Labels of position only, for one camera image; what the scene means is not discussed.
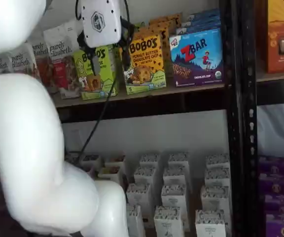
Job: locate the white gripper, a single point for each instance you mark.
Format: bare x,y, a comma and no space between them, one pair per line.
101,22

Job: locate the orange Bobo's box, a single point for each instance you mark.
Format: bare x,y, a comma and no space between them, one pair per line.
166,17
152,30
145,64
161,23

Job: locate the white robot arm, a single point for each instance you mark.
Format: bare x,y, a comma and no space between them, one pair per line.
21,135

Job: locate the green Bobo's box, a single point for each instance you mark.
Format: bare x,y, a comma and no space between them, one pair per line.
116,51
139,26
100,84

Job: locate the brown shelf board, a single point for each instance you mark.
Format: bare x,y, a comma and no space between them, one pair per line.
275,77
122,97

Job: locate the blue Zbar box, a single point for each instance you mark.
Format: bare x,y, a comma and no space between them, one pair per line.
204,14
198,27
196,59
203,21

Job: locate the black metal shelf rack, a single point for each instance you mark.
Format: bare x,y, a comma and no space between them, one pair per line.
249,148
232,148

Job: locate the large orange snack box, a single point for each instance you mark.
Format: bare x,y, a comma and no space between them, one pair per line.
282,29

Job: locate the purple snack box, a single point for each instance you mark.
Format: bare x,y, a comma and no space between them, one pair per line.
276,186
275,166
282,207
283,228

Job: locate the granola bag red label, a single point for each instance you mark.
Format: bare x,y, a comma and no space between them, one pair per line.
63,74

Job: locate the plain white pouch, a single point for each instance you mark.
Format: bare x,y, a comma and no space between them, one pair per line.
60,33

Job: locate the granola bag dark red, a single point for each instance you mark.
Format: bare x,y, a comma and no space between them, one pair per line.
42,66

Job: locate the white carton colourful print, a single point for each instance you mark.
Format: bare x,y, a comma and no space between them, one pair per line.
91,161
115,163
110,174

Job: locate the white pantry carton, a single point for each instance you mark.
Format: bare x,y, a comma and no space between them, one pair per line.
137,222
214,197
217,161
150,161
173,197
174,176
217,177
209,224
179,160
138,197
167,222
145,176

